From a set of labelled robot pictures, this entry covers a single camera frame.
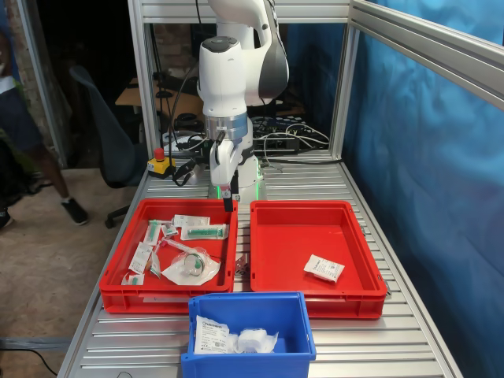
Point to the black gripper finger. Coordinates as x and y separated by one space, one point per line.
236 183
227 202

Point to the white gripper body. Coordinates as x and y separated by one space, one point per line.
222 165

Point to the white bandage roll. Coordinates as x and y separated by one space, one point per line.
258 342
212 334
235 344

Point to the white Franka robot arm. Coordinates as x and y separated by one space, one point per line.
224 78

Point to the yellow emergency stop button box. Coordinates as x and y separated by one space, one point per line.
161 167

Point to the large green syringe package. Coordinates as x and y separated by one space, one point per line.
204 232

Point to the white printed paper packet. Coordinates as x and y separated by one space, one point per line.
140 258
189 220

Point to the black power strip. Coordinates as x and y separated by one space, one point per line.
275 145

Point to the small green needle packet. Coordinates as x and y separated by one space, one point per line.
169 230

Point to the pink tipped syringe package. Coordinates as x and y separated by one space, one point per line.
173 246

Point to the red plastic crate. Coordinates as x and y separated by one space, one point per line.
283 252
118 303

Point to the coiled tubing clear package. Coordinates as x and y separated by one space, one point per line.
189 271

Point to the slim green syringe package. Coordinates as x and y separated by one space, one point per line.
152 232

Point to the small green cannula packet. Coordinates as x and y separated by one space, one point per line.
134 279
154 267

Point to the dark office chair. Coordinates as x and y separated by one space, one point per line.
114 149

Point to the wooden desk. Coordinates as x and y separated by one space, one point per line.
130 96

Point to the flat printed bandage packet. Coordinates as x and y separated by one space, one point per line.
323 268

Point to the blue plastic storage bin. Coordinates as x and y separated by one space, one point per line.
248 366

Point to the blue fabric backdrop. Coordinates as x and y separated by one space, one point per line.
433 197

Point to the person in dark shorts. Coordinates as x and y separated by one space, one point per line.
19 126

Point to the grey wrist camera black mount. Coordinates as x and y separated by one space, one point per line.
192 178

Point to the grey metal post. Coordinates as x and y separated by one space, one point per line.
36 47

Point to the aluminium profile frame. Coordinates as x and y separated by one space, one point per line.
413 35

